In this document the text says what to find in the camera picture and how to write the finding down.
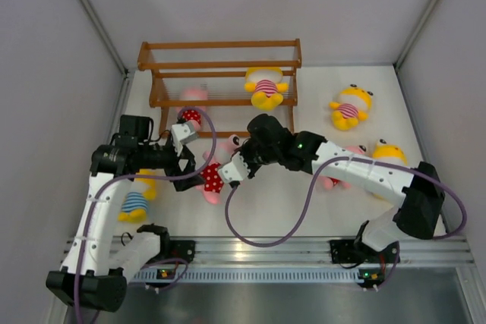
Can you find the yellow plush toy pink stripes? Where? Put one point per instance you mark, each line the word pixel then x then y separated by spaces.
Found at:
pixel 351 107

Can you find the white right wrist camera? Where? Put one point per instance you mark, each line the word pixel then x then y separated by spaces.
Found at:
pixel 235 171

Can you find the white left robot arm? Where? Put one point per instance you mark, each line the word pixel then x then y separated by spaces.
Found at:
pixel 90 277

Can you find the yellow plush blue stripes left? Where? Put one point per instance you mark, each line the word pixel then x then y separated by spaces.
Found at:
pixel 136 204

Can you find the aluminium mounting rail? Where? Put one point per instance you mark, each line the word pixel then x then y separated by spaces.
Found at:
pixel 209 250

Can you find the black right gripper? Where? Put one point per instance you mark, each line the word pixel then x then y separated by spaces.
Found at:
pixel 244 153

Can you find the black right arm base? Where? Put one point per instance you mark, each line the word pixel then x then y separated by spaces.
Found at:
pixel 347 253

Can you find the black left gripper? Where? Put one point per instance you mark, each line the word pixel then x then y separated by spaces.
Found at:
pixel 185 155

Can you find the yellow plush toy on shelf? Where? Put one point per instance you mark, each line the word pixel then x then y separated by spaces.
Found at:
pixel 266 87

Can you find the grey slotted cable duct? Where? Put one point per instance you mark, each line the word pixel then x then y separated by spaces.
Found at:
pixel 255 275

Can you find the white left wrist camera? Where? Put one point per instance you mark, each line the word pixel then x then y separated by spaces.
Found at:
pixel 184 133

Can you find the brown wooden two-tier shelf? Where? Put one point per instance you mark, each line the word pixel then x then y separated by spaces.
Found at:
pixel 160 71

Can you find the pink plush toy polka dress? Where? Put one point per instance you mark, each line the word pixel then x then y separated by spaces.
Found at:
pixel 213 183

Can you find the yellow plush toy blue stripes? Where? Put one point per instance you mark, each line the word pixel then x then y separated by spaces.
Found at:
pixel 391 155

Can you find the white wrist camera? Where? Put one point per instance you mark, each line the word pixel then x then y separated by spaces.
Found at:
pixel 235 171
pixel 184 133

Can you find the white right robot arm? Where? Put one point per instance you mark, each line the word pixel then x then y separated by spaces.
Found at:
pixel 413 193

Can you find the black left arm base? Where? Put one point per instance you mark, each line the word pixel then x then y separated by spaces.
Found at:
pixel 182 249

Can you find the pink plush toy on shelf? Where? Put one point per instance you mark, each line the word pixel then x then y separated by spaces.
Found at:
pixel 191 115

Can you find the pink plush toy red dress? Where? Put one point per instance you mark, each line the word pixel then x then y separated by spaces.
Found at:
pixel 329 183

